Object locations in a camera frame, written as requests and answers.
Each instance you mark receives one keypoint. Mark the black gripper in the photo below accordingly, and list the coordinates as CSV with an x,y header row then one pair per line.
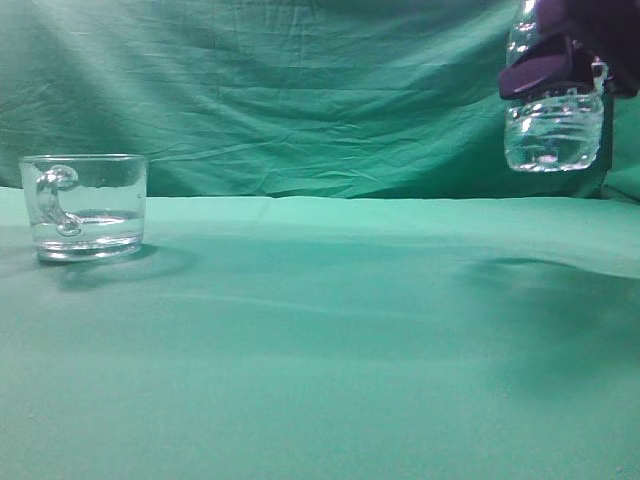
x,y
607,28

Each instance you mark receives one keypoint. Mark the clear plastic water bottle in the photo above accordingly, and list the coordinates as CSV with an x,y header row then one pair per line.
x,y
551,131

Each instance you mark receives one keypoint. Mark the green backdrop cloth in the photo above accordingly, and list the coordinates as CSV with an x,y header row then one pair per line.
x,y
343,99

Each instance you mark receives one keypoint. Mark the green table cloth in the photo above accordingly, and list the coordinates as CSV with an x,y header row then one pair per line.
x,y
307,338

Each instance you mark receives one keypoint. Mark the clear glass mug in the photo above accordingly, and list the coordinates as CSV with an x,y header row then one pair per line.
x,y
85,207

